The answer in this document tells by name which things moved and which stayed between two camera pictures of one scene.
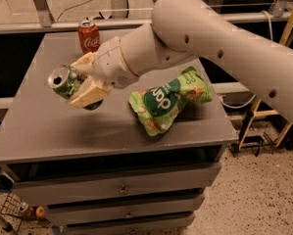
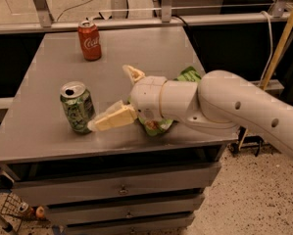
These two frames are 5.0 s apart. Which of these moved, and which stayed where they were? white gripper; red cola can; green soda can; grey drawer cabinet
Moved: green soda can; white gripper
Stayed: red cola can; grey drawer cabinet
